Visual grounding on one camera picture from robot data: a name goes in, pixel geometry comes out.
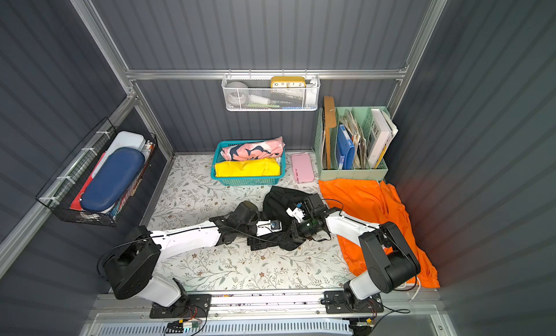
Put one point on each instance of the white flat box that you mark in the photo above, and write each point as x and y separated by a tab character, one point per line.
124	139

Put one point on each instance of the blue binder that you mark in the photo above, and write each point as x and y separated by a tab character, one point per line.
345	149

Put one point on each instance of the roll of tape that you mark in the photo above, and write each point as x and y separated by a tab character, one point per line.
236	94

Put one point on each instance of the orange shorts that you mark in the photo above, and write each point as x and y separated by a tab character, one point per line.
378	202

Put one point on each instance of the pink plastic case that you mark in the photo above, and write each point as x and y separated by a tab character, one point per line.
302	168

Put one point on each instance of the black wire side basket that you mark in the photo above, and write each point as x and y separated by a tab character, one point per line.
62	194

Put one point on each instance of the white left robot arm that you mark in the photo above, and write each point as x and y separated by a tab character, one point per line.
130	266

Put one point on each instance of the white yellow book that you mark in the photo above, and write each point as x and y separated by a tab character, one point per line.
382	133

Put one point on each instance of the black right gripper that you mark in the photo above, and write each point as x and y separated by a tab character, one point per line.
297	229

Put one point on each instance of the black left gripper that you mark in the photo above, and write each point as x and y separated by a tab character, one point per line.
269	236

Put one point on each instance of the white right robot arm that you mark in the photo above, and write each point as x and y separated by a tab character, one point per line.
389	259

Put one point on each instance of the yellow clock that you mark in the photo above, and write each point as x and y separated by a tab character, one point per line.
288	82

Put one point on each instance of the teal plastic basket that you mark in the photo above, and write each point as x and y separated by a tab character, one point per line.
252	181

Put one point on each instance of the yellow folded cloth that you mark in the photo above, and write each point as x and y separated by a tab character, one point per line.
249	168

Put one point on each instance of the white wire wall basket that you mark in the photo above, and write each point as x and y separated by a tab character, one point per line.
263	98

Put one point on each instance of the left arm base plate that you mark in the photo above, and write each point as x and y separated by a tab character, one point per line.
196	305

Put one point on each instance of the pink patterned folded cloth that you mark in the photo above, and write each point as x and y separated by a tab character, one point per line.
253	150

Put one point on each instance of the black shorts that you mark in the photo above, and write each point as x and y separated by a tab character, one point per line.
274	207

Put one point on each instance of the navy blue oval case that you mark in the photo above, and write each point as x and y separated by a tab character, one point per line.
113	179

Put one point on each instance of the aluminium front rail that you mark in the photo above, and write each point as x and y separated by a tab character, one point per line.
275	312

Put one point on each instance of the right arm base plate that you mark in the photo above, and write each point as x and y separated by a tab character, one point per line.
340	302

